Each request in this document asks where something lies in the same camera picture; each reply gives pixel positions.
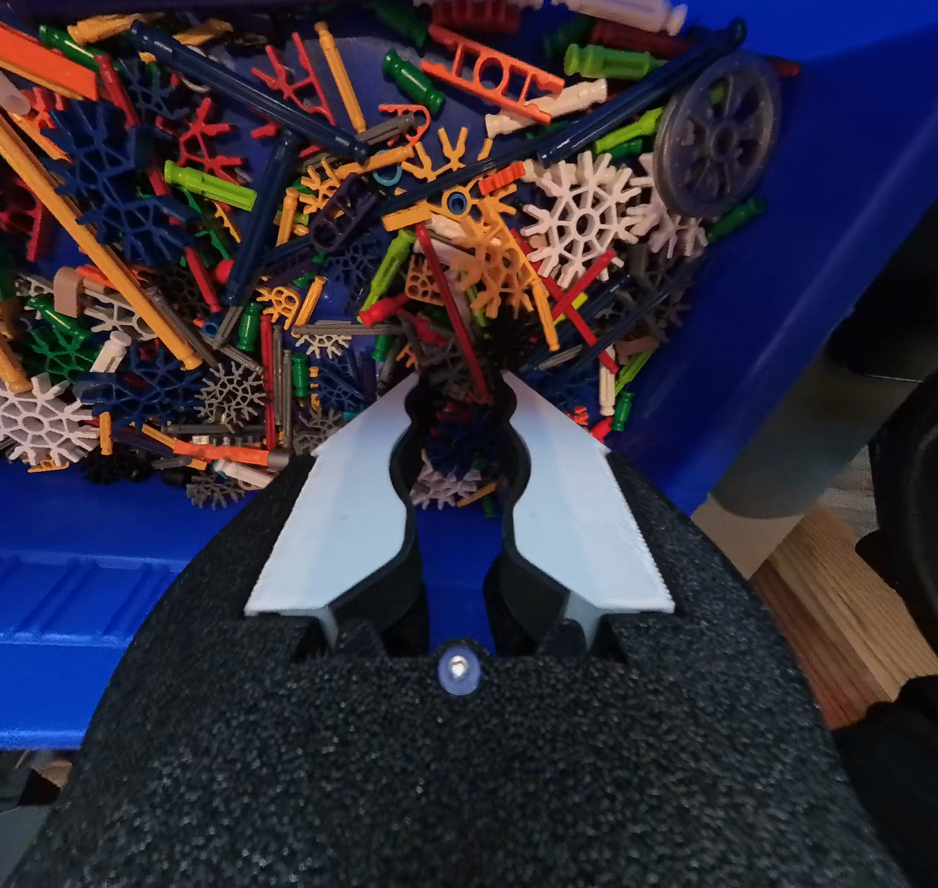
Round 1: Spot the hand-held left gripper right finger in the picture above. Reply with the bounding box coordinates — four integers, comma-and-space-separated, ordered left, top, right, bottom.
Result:
502, 371, 675, 614

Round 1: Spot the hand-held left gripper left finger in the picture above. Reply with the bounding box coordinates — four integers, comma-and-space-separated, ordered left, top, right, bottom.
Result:
244, 371, 425, 618

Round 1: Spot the pile of colourful construction pieces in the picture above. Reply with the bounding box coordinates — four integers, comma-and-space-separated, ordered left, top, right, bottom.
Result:
0, 0, 785, 515

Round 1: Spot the blue bin with square tag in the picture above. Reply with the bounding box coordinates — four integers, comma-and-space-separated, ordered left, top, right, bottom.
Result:
0, 0, 938, 753

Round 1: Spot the grey table leg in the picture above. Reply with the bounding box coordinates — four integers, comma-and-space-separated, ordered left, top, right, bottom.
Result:
711, 360, 910, 521

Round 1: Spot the black office chair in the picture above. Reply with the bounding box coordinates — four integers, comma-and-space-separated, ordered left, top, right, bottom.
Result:
828, 199, 938, 698

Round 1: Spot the dark grey wheel hub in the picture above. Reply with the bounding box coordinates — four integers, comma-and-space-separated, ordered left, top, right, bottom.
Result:
652, 51, 784, 222

